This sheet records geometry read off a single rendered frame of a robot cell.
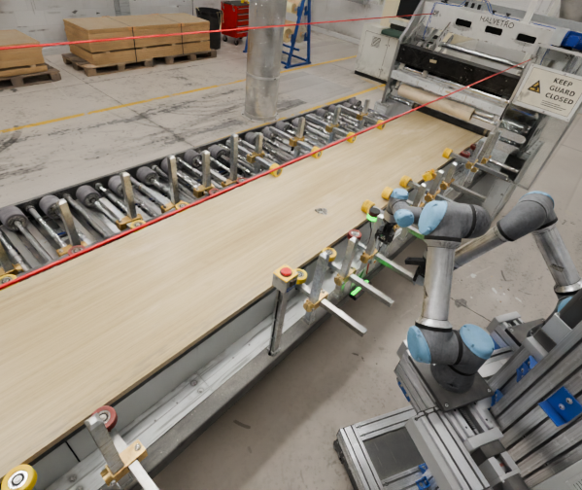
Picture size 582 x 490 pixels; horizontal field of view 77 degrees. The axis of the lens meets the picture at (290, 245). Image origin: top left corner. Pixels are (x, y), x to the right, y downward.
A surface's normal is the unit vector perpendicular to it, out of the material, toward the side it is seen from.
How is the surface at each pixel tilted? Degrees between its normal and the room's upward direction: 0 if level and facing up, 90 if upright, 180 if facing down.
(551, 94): 90
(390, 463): 0
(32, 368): 0
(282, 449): 0
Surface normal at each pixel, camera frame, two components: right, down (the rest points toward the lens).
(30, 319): 0.12, -0.75
